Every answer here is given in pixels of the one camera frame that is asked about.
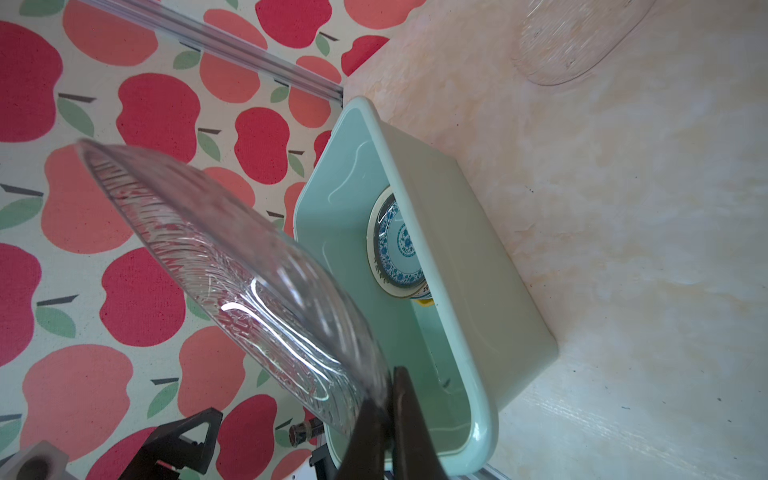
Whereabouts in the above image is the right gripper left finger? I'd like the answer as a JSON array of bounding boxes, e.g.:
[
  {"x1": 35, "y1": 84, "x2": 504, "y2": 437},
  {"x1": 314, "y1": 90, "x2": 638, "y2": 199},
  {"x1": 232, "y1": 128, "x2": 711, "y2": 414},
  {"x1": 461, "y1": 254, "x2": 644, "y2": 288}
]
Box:
[{"x1": 336, "y1": 399, "x2": 391, "y2": 480}]

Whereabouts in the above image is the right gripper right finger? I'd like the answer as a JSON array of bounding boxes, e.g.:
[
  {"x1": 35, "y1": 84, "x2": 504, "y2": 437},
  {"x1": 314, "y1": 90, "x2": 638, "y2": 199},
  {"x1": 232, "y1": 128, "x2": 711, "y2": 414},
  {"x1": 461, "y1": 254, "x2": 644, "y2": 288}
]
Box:
[{"x1": 392, "y1": 366, "x2": 448, "y2": 480}]

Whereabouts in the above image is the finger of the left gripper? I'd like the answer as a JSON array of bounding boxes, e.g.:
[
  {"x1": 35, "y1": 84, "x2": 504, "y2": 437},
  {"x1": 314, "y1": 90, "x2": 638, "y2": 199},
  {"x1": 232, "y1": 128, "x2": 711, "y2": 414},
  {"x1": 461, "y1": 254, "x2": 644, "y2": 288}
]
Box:
[{"x1": 119, "y1": 408, "x2": 223, "y2": 480}]

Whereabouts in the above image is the mint green plastic bin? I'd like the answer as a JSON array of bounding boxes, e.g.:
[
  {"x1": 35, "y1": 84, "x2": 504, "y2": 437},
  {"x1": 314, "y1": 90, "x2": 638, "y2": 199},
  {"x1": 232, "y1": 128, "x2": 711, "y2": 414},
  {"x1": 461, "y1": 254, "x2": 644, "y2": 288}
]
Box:
[{"x1": 293, "y1": 97, "x2": 558, "y2": 476}]

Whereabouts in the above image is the beige ceramic bowl plate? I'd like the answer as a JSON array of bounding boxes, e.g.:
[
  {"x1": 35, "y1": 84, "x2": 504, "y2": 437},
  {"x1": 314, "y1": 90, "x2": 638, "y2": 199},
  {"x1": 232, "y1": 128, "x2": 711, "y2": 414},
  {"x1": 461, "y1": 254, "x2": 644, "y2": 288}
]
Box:
[{"x1": 366, "y1": 186, "x2": 432, "y2": 301}]

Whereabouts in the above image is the smoky brown glass plate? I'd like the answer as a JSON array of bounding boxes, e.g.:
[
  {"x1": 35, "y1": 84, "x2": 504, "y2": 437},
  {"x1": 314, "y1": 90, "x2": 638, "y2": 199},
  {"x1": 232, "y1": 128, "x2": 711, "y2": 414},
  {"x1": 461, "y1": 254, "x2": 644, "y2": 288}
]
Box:
[{"x1": 76, "y1": 139, "x2": 392, "y2": 434}]

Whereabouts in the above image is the clear glass plate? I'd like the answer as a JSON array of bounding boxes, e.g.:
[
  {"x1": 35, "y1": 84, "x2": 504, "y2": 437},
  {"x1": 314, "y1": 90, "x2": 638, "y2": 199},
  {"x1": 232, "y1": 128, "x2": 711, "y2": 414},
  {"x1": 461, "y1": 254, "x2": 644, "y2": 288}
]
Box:
[{"x1": 512, "y1": 0, "x2": 654, "y2": 86}]

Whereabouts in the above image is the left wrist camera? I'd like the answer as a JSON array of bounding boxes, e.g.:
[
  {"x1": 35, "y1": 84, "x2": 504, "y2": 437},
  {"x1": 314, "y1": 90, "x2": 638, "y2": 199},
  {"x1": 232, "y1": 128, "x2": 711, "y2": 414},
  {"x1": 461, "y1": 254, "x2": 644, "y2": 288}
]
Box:
[{"x1": 0, "y1": 441, "x2": 76, "y2": 480}]

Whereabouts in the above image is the left aluminium frame post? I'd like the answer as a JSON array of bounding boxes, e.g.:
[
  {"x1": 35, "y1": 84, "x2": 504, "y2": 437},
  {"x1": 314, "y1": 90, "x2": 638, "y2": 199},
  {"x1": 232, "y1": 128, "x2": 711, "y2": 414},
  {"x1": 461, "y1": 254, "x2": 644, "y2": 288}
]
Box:
[{"x1": 89, "y1": 0, "x2": 343, "y2": 104}]

